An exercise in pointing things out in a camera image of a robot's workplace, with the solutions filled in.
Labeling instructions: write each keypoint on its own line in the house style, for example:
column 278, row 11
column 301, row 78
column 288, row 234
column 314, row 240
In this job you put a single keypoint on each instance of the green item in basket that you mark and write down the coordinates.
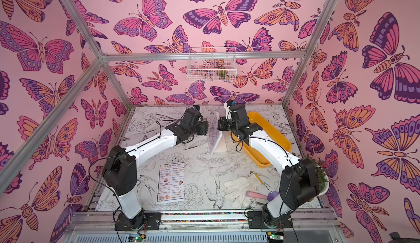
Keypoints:
column 221, row 73

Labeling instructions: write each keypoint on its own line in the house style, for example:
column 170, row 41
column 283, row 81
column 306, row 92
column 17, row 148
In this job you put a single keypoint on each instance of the white pot green plant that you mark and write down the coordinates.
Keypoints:
column 321, row 180

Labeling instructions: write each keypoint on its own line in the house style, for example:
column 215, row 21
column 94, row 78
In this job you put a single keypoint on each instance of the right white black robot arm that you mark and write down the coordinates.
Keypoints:
column 299, row 181

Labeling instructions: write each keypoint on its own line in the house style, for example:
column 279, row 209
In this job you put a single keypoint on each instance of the yellow pencil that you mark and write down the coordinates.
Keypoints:
column 258, row 178

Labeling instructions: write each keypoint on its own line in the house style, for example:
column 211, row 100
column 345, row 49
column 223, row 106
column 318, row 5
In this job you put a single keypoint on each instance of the white wire wall basket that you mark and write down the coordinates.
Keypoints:
column 204, row 61

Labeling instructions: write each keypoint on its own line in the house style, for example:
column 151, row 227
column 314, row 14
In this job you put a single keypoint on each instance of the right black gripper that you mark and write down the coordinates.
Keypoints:
column 222, row 123

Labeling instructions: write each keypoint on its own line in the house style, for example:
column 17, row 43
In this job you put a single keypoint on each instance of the pink food menu sheet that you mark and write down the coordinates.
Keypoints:
column 213, row 133

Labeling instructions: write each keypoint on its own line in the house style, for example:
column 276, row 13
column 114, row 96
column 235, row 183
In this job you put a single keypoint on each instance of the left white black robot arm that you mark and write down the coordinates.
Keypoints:
column 120, row 170

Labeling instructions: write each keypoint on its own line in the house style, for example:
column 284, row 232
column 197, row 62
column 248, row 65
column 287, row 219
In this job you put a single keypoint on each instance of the white work glove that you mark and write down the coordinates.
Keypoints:
column 235, row 191

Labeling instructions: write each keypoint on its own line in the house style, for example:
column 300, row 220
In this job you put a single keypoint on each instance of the clear acrylic menu holder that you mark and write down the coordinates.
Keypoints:
column 220, row 146

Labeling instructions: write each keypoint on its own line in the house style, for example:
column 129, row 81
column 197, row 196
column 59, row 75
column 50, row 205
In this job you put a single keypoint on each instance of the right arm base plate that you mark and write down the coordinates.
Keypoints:
column 262, row 220

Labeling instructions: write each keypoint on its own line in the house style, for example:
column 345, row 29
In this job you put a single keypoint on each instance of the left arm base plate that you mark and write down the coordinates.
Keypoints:
column 139, row 221

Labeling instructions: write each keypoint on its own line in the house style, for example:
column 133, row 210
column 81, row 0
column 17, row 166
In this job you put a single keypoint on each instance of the aluminium front rail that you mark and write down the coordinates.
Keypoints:
column 221, row 226

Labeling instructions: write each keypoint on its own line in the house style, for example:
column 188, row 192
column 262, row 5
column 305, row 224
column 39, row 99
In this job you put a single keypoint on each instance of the yellow plastic tray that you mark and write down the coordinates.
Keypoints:
column 268, row 146

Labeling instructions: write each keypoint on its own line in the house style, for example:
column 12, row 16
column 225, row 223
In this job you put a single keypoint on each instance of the white yellow menu sheet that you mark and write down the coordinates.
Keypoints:
column 171, row 183

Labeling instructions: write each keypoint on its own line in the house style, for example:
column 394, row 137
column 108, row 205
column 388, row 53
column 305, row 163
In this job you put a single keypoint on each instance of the purple pink garden trowel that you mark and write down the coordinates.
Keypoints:
column 272, row 195

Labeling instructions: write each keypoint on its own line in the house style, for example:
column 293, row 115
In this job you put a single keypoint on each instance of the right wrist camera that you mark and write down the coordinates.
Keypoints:
column 227, row 106

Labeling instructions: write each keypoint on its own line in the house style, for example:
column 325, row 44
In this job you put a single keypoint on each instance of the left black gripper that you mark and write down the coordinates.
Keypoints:
column 204, row 127

